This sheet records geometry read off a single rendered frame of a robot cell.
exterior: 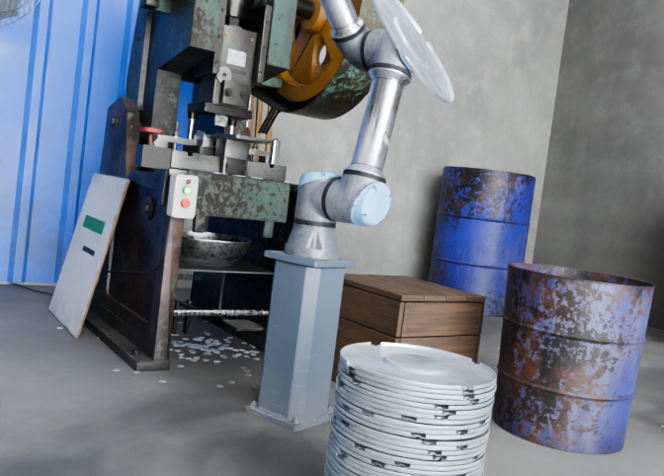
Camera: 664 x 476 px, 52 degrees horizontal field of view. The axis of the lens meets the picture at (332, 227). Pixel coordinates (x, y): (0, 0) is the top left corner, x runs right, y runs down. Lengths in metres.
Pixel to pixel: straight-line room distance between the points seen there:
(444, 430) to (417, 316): 0.96
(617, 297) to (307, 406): 0.88
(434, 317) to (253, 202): 0.74
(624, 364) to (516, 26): 3.64
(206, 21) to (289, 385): 1.27
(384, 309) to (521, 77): 3.49
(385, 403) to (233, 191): 1.32
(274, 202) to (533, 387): 1.06
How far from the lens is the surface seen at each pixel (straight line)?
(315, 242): 1.81
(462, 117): 4.92
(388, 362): 1.27
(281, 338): 1.85
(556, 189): 5.51
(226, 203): 2.34
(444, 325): 2.20
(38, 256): 3.57
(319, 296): 1.80
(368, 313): 2.17
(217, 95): 2.49
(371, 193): 1.71
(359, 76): 2.53
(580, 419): 2.06
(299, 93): 2.75
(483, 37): 5.09
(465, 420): 1.21
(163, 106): 2.68
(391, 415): 1.18
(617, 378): 2.07
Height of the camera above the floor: 0.63
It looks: 3 degrees down
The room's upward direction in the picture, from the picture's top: 7 degrees clockwise
